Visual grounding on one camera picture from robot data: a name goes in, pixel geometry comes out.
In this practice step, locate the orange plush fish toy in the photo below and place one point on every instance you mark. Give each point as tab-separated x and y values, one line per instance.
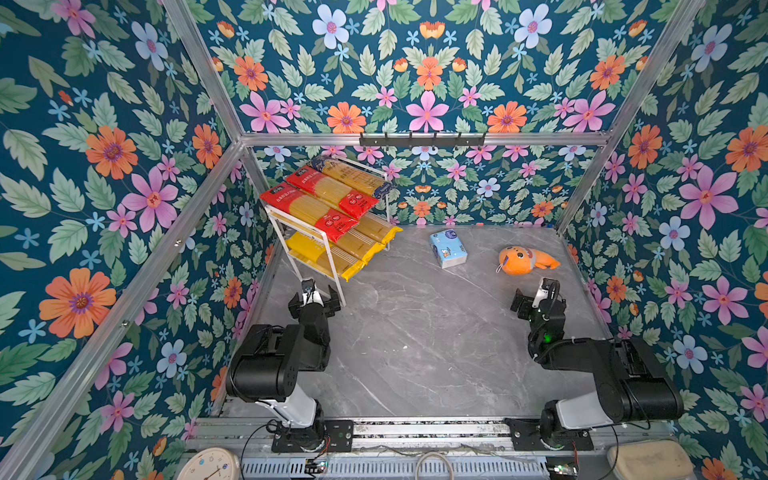
518	260

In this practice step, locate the light blue tissue pack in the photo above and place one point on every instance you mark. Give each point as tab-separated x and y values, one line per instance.
448	249

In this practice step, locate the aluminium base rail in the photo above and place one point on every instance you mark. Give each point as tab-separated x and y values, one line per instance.
420	448

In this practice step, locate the black wall hook rail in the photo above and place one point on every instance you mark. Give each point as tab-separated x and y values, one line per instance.
411	139

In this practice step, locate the beige cushion pad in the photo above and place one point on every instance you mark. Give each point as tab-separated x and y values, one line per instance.
651	460

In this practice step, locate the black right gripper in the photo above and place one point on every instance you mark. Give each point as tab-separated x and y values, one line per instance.
527	305

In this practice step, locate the white round clock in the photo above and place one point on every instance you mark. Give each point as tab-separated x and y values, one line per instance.
214	463

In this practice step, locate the red spaghetti pack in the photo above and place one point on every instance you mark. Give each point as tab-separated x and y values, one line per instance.
307	208
346	199

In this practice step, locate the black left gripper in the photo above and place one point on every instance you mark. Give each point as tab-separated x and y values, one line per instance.
329	306

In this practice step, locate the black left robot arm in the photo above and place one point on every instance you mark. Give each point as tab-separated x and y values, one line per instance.
264	370

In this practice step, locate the blue gold spaghetti pack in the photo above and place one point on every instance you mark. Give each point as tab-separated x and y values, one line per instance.
359	179

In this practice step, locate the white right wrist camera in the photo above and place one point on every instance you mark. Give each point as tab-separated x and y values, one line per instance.
547	289

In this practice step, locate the white frame wooden shelf rack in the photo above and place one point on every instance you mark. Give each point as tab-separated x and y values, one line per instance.
286	225

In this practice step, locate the yellow Pastatime spaghetti pack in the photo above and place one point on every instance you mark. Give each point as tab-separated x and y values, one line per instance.
314	254

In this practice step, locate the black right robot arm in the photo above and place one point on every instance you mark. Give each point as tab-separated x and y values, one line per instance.
630	385

